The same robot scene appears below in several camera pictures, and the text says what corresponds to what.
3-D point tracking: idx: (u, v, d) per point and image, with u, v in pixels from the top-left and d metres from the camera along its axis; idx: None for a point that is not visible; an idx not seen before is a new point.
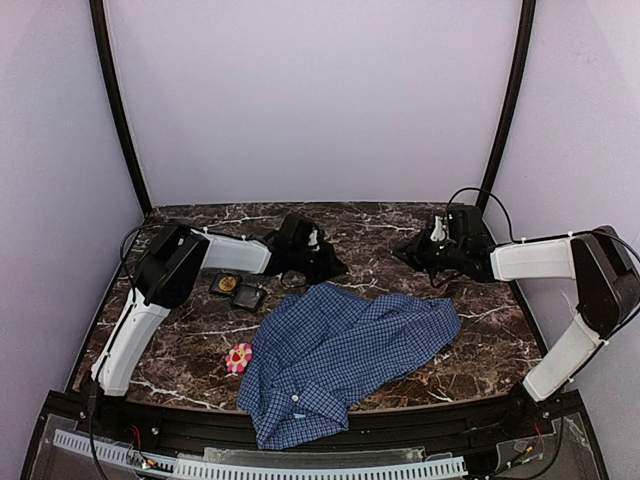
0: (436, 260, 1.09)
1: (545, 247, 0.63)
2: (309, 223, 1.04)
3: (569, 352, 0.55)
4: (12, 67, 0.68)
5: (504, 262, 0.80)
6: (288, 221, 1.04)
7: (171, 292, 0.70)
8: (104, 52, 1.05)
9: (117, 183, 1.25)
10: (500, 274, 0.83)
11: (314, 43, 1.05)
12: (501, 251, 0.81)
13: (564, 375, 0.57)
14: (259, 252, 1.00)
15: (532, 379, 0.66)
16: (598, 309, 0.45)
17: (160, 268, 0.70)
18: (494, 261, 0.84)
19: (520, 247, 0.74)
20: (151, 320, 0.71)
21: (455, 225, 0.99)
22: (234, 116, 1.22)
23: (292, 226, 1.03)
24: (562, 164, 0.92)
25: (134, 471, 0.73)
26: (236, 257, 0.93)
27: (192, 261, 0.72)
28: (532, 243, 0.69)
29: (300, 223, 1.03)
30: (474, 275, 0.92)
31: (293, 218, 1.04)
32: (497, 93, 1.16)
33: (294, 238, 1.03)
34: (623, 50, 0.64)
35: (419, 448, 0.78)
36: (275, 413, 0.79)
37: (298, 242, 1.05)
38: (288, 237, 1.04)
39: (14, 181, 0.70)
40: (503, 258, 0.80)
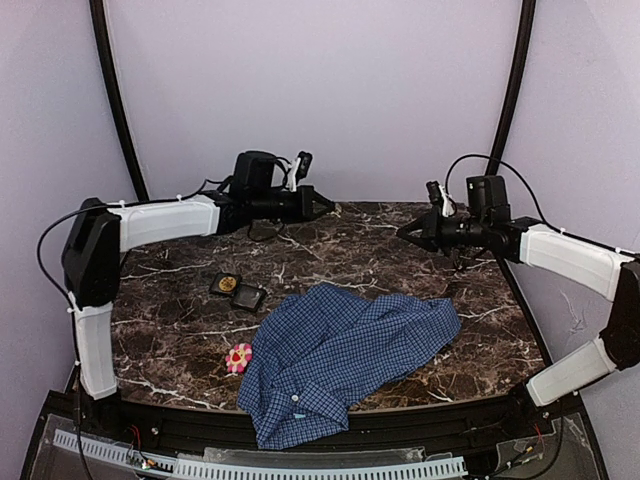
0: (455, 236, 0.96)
1: (587, 253, 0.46)
2: (257, 158, 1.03)
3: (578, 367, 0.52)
4: (12, 67, 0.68)
5: (534, 249, 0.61)
6: (240, 163, 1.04)
7: (98, 293, 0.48)
8: (104, 52, 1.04)
9: (116, 183, 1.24)
10: (526, 259, 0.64)
11: (313, 42, 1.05)
12: (533, 235, 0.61)
13: (570, 387, 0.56)
14: (207, 209, 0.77)
15: (536, 382, 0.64)
16: (619, 337, 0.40)
17: (75, 262, 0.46)
18: (525, 243, 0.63)
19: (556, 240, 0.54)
20: (104, 317, 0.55)
21: (475, 196, 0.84)
22: (234, 116, 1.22)
23: (245, 166, 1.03)
24: (561, 164, 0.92)
25: (135, 471, 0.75)
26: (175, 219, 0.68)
27: (109, 249, 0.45)
28: (574, 243, 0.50)
29: (248, 162, 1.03)
30: (500, 251, 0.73)
31: (244, 157, 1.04)
32: (498, 92, 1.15)
33: (248, 179, 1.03)
34: (623, 50, 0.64)
35: (419, 449, 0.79)
36: (275, 413, 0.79)
37: (249, 183, 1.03)
38: (242, 180, 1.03)
39: (12, 180, 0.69)
40: (535, 245, 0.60)
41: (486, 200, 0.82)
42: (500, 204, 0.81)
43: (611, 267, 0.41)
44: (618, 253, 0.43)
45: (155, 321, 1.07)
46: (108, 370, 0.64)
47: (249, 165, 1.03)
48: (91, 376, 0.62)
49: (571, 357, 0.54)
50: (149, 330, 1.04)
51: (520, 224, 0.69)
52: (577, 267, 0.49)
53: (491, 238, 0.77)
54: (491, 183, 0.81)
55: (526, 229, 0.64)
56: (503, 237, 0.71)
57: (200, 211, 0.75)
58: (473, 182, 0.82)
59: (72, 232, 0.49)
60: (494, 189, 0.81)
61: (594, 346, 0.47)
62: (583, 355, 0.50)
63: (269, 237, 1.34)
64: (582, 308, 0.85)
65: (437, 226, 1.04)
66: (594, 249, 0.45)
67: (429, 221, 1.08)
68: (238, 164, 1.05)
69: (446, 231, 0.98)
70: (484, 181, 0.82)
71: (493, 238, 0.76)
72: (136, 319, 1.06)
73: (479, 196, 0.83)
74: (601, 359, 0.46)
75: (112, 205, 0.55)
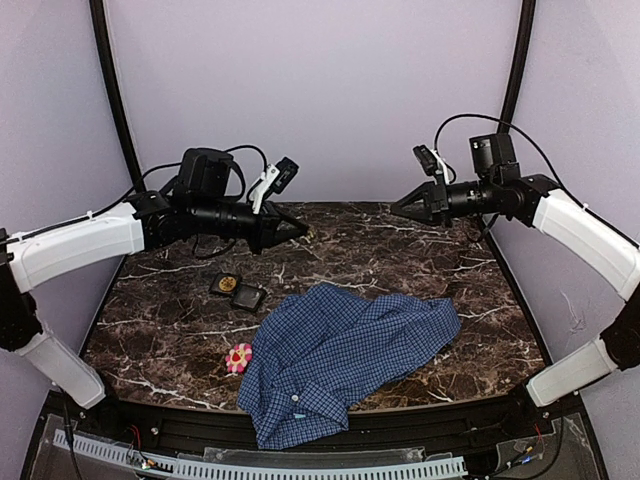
0: (469, 208, 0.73)
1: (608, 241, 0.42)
2: (219, 161, 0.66)
3: (578, 368, 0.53)
4: (12, 67, 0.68)
5: (550, 219, 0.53)
6: (186, 162, 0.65)
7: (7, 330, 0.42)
8: (104, 52, 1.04)
9: (116, 183, 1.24)
10: (538, 225, 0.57)
11: (313, 42, 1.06)
12: (552, 202, 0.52)
13: (572, 386, 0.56)
14: (122, 227, 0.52)
15: (535, 383, 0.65)
16: (620, 338, 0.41)
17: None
18: (541, 209, 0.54)
19: (578, 216, 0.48)
20: (52, 347, 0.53)
21: (480, 156, 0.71)
22: (234, 116, 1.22)
23: (194, 165, 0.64)
24: (561, 164, 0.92)
25: (135, 471, 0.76)
26: (93, 246, 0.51)
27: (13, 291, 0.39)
28: (599, 225, 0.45)
29: (203, 159, 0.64)
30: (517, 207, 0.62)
31: (196, 155, 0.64)
32: (498, 92, 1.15)
33: (202, 186, 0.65)
34: (623, 50, 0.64)
35: (419, 449, 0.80)
36: (275, 413, 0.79)
37: (206, 191, 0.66)
38: (189, 183, 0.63)
39: (12, 181, 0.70)
40: (552, 214, 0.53)
41: (495, 158, 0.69)
42: (511, 160, 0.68)
43: (630, 266, 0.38)
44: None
45: (155, 321, 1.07)
46: (87, 384, 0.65)
47: (205, 166, 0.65)
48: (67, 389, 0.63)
49: (569, 358, 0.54)
50: (149, 329, 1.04)
51: (541, 184, 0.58)
52: (597, 252, 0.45)
53: (504, 198, 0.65)
54: (498, 139, 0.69)
55: (548, 193, 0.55)
56: (518, 197, 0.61)
57: (112, 231, 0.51)
58: (478, 140, 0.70)
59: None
60: (503, 144, 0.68)
61: (594, 347, 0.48)
62: (581, 356, 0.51)
63: None
64: (582, 308, 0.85)
65: (449, 197, 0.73)
66: (618, 239, 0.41)
67: (436, 190, 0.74)
68: (186, 157, 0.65)
69: (456, 203, 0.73)
70: (490, 138, 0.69)
71: (507, 198, 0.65)
72: (135, 320, 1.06)
73: (486, 155, 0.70)
74: (601, 360, 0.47)
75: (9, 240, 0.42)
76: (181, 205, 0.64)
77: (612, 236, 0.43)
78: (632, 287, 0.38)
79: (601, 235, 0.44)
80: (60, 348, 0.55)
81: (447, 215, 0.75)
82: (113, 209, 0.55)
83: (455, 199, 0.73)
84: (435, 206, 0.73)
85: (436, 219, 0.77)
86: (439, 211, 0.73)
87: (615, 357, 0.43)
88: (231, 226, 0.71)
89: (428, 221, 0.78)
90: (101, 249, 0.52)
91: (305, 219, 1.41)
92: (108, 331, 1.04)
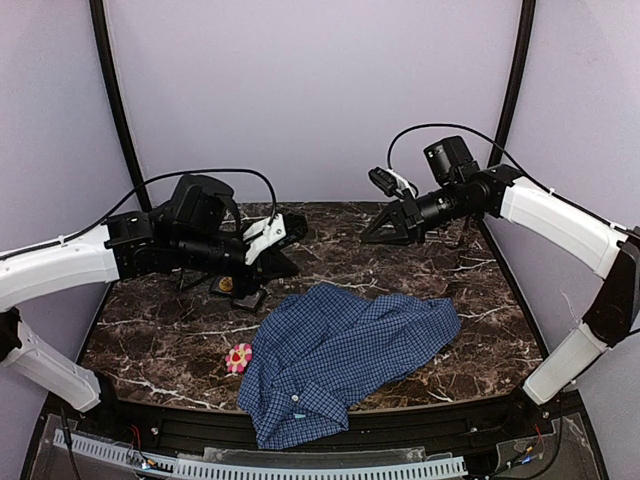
0: (440, 218, 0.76)
1: (582, 228, 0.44)
2: (213, 193, 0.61)
3: (570, 359, 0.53)
4: (13, 67, 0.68)
5: (517, 207, 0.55)
6: (182, 187, 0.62)
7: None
8: (104, 52, 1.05)
9: (116, 183, 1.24)
10: (506, 215, 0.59)
11: (314, 41, 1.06)
12: (519, 192, 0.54)
13: (567, 379, 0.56)
14: (92, 255, 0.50)
15: (532, 383, 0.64)
16: (602, 315, 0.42)
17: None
18: (508, 199, 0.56)
19: (544, 202, 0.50)
20: (36, 360, 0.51)
21: (437, 163, 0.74)
22: (234, 115, 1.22)
23: (188, 196, 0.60)
24: (561, 164, 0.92)
25: (135, 471, 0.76)
26: (63, 272, 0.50)
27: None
28: (565, 207, 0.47)
29: (196, 193, 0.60)
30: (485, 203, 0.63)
31: (192, 186, 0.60)
32: (498, 92, 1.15)
33: (191, 221, 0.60)
34: (623, 49, 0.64)
35: (419, 449, 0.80)
36: (275, 413, 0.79)
37: (192, 225, 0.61)
38: (175, 214, 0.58)
39: (12, 181, 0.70)
40: (520, 203, 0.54)
41: (451, 162, 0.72)
42: (466, 159, 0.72)
43: (605, 245, 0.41)
44: (613, 227, 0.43)
45: (155, 321, 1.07)
46: (82, 391, 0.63)
47: (198, 199, 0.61)
48: (60, 393, 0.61)
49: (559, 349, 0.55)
50: (149, 329, 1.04)
51: (503, 174, 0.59)
52: (567, 234, 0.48)
53: (469, 194, 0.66)
54: (450, 143, 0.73)
55: (513, 181, 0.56)
56: (483, 189, 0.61)
57: (80, 260, 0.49)
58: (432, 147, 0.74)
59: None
60: (455, 148, 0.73)
61: (579, 332, 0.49)
62: (570, 347, 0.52)
63: None
64: (581, 307, 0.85)
65: (420, 212, 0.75)
66: (587, 220, 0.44)
67: (407, 207, 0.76)
68: (180, 183, 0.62)
69: (428, 215, 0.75)
70: (443, 144, 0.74)
71: (472, 193, 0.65)
72: (135, 320, 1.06)
73: (441, 160, 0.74)
74: (589, 344, 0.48)
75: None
76: (165, 235, 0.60)
77: (580, 217, 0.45)
78: (610, 264, 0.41)
79: (568, 219, 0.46)
80: (46, 358, 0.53)
81: (421, 229, 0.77)
82: (89, 232, 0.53)
83: (426, 211, 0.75)
84: (409, 222, 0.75)
85: (413, 236, 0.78)
86: (414, 226, 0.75)
87: (601, 335, 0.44)
88: (219, 261, 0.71)
89: (405, 240, 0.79)
90: (74, 274, 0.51)
91: (305, 219, 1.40)
92: (108, 331, 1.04)
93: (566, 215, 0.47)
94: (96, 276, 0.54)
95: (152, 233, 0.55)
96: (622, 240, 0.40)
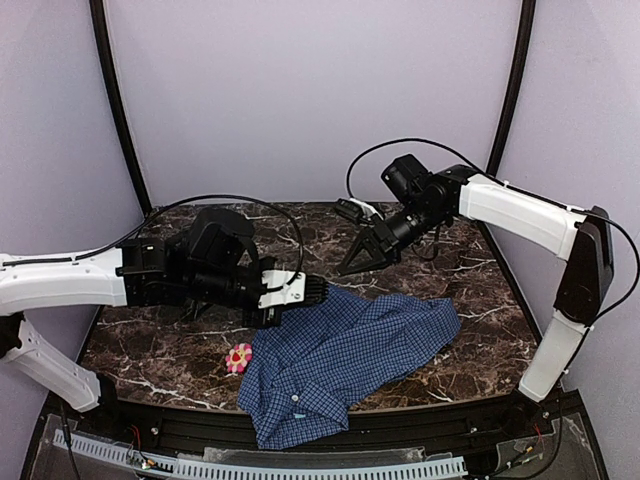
0: (415, 234, 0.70)
1: (544, 215, 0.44)
2: (232, 232, 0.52)
3: (557, 350, 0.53)
4: (13, 68, 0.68)
5: (475, 204, 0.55)
6: (200, 221, 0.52)
7: None
8: (104, 53, 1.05)
9: (116, 183, 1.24)
10: (465, 214, 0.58)
11: (314, 42, 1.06)
12: (475, 188, 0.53)
13: (558, 370, 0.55)
14: (100, 279, 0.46)
15: (528, 382, 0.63)
16: (571, 296, 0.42)
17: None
18: (465, 197, 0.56)
19: (502, 194, 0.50)
20: (37, 360, 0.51)
21: (395, 185, 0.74)
22: (233, 116, 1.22)
23: (205, 234, 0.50)
24: (560, 164, 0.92)
25: (135, 470, 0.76)
26: (69, 289, 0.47)
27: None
28: (523, 197, 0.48)
29: (216, 230, 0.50)
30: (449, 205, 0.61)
31: (209, 222, 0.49)
32: (498, 93, 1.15)
33: (206, 257, 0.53)
34: (623, 50, 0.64)
35: (419, 449, 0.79)
36: (275, 413, 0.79)
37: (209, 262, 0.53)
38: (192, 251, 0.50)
39: (12, 182, 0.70)
40: (477, 199, 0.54)
41: (407, 178, 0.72)
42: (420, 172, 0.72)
43: (564, 228, 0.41)
44: (570, 210, 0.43)
45: (155, 321, 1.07)
46: (81, 392, 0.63)
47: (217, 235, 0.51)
48: (59, 393, 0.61)
49: (546, 340, 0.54)
50: (150, 330, 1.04)
51: (458, 174, 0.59)
52: (527, 224, 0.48)
53: (429, 200, 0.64)
54: (401, 163, 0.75)
55: (468, 180, 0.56)
56: (440, 190, 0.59)
57: (87, 282, 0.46)
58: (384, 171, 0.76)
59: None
60: (408, 166, 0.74)
61: (556, 318, 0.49)
62: (554, 334, 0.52)
63: (269, 237, 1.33)
64: None
65: (392, 233, 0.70)
66: (547, 207, 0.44)
67: (378, 232, 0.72)
68: (200, 216, 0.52)
69: (401, 233, 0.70)
70: (395, 166, 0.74)
71: (431, 198, 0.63)
72: (135, 320, 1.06)
73: (397, 179, 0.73)
74: (569, 329, 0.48)
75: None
76: (179, 269, 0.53)
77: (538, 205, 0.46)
78: (571, 247, 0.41)
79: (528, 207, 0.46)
80: (47, 359, 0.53)
81: (397, 250, 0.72)
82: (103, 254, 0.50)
83: (398, 231, 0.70)
84: (384, 245, 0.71)
85: (391, 258, 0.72)
86: (390, 247, 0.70)
87: (572, 314, 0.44)
88: (233, 295, 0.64)
89: (385, 264, 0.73)
90: (80, 293, 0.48)
91: (305, 219, 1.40)
92: (108, 331, 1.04)
93: (525, 205, 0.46)
94: (104, 299, 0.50)
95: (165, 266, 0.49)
96: (580, 221, 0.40)
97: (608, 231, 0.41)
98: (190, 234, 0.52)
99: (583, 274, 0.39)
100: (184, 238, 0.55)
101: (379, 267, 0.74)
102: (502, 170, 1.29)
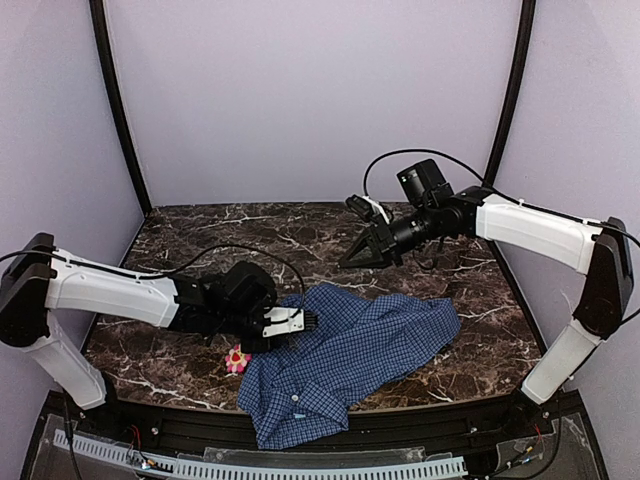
0: (415, 241, 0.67)
1: (564, 231, 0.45)
2: (264, 283, 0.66)
3: (566, 354, 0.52)
4: (12, 67, 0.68)
5: (491, 224, 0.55)
6: (237, 271, 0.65)
7: (14, 332, 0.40)
8: (104, 53, 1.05)
9: (117, 183, 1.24)
10: (482, 234, 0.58)
11: (313, 41, 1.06)
12: (491, 209, 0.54)
13: (564, 376, 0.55)
14: (160, 300, 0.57)
15: (530, 384, 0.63)
16: (593, 310, 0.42)
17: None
18: (480, 218, 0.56)
19: (518, 213, 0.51)
20: (58, 350, 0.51)
21: (411, 188, 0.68)
22: (233, 116, 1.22)
23: (241, 282, 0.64)
24: (561, 163, 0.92)
25: (135, 470, 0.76)
26: (124, 302, 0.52)
27: (40, 298, 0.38)
28: (537, 215, 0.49)
29: (252, 280, 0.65)
30: (457, 226, 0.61)
31: (248, 273, 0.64)
32: (498, 92, 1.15)
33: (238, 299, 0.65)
34: (623, 49, 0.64)
35: (419, 449, 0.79)
36: (275, 413, 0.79)
37: (238, 304, 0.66)
38: (227, 293, 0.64)
39: (12, 182, 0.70)
40: (493, 220, 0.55)
41: (425, 186, 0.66)
42: (440, 182, 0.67)
43: (581, 241, 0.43)
44: (586, 223, 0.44)
45: None
46: (93, 386, 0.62)
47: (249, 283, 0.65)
48: (69, 388, 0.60)
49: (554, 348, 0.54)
50: (149, 330, 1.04)
51: (472, 196, 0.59)
52: (544, 240, 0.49)
53: (442, 220, 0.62)
54: (423, 167, 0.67)
55: (482, 200, 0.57)
56: (456, 213, 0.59)
57: (150, 300, 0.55)
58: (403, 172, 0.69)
59: (18, 257, 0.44)
60: (428, 171, 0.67)
61: (570, 328, 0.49)
62: (564, 343, 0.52)
63: (269, 237, 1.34)
64: None
65: (393, 234, 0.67)
66: (561, 223, 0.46)
67: (379, 230, 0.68)
68: (240, 266, 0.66)
69: (402, 238, 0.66)
70: (415, 169, 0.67)
71: (446, 219, 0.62)
72: (135, 319, 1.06)
73: (415, 185, 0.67)
74: (584, 339, 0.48)
75: (60, 257, 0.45)
76: (215, 304, 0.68)
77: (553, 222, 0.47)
78: (589, 260, 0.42)
79: (544, 224, 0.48)
80: (67, 351, 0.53)
81: (396, 253, 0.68)
82: (157, 282, 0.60)
83: (399, 234, 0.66)
84: (382, 245, 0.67)
85: (389, 260, 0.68)
86: (387, 249, 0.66)
87: (594, 329, 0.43)
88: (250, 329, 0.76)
89: (381, 264, 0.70)
90: (127, 307, 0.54)
91: (305, 219, 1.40)
92: (108, 331, 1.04)
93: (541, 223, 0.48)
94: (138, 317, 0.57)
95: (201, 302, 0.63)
96: (597, 234, 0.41)
97: (625, 242, 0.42)
98: (225, 276, 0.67)
99: (599, 285, 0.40)
100: (220, 279, 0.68)
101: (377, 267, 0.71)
102: (502, 169, 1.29)
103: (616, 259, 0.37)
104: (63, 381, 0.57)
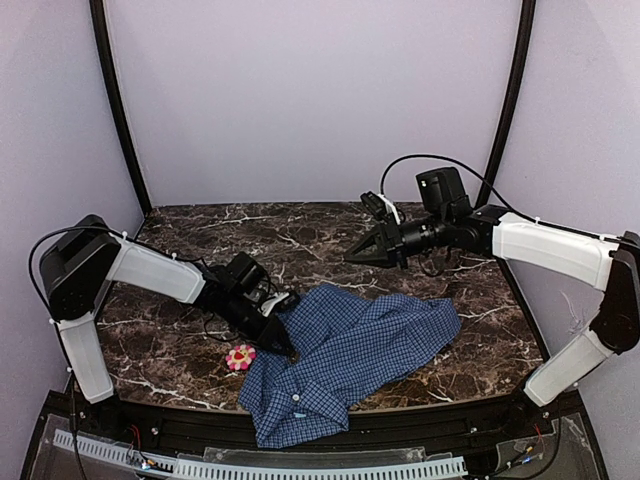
0: (423, 244, 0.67)
1: (582, 247, 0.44)
2: (261, 270, 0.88)
3: (575, 361, 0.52)
4: (12, 68, 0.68)
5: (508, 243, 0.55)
6: (237, 260, 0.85)
7: (69, 305, 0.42)
8: (104, 53, 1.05)
9: (116, 183, 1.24)
10: (499, 254, 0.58)
11: (313, 41, 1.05)
12: (507, 228, 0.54)
13: (567, 382, 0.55)
14: (186, 272, 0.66)
15: (534, 385, 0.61)
16: (611, 327, 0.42)
17: (50, 277, 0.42)
18: (497, 237, 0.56)
19: (534, 230, 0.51)
20: (89, 330, 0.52)
21: (429, 195, 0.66)
22: (232, 115, 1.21)
23: (247, 267, 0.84)
24: (561, 163, 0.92)
25: (134, 471, 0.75)
26: (163, 273, 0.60)
27: (101, 268, 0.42)
28: (553, 233, 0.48)
29: (253, 266, 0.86)
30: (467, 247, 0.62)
31: (248, 260, 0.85)
32: (497, 93, 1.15)
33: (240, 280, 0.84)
34: (623, 50, 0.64)
35: (419, 449, 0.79)
36: (276, 412, 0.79)
37: (242, 285, 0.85)
38: (235, 276, 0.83)
39: (13, 183, 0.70)
40: (510, 238, 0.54)
41: (444, 197, 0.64)
42: (460, 195, 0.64)
43: (599, 258, 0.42)
44: (602, 239, 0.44)
45: (155, 321, 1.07)
46: (104, 374, 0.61)
47: (248, 268, 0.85)
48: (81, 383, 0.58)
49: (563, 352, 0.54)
50: (149, 329, 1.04)
51: (488, 216, 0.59)
52: (559, 257, 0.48)
53: (457, 237, 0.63)
54: (446, 177, 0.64)
55: (498, 219, 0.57)
56: (472, 233, 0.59)
57: (180, 271, 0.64)
58: (426, 176, 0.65)
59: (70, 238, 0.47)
60: (450, 182, 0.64)
61: (585, 338, 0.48)
62: (573, 351, 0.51)
63: (269, 237, 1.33)
64: (581, 308, 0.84)
65: (401, 236, 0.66)
66: (576, 239, 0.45)
67: (388, 229, 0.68)
68: (240, 255, 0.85)
69: (410, 241, 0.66)
70: (437, 175, 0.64)
71: (461, 237, 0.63)
72: (135, 319, 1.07)
73: (435, 194, 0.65)
74: (595, 350, 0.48)
75: (114, 234, 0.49)
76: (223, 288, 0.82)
77: (571, 239, 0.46)
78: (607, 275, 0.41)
79: (558, 241, 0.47)
80: (92, 333, 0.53)
81: (401, 254, 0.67)
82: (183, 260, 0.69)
83: (408, 236, 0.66)
84: (389, 244, 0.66)
85: (392, 260, 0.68)
86: (393, 249, 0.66)
87: (611, 344, 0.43)
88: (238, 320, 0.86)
89: (386, 263, 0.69)
90: (167, 281, 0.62)
91: (305, 219, 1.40)
92: (108, 331, 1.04)
93: (560, 241, 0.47)
94: (164, 290, 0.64)
95: (213, 280, 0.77)
96: (614, 249, 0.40)
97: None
98: (225, 267, 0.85)
99: (616, 299, 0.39)
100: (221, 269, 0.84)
101: (380, 265, 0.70)
102: (501, 170, 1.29)
103: (634, 273, 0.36)
104: (82, 370, 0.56)
